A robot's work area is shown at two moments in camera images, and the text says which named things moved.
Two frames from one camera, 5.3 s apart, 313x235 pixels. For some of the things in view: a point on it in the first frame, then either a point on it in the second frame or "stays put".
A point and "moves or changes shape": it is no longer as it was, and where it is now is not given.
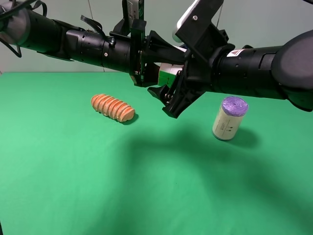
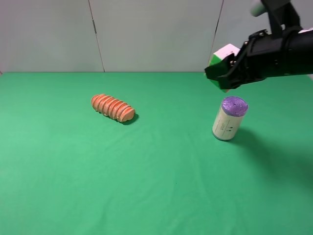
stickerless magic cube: (167, 73) moves or changes shape
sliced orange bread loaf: (113, 107) stays put
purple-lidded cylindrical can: (231, 110) stays put
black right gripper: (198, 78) to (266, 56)
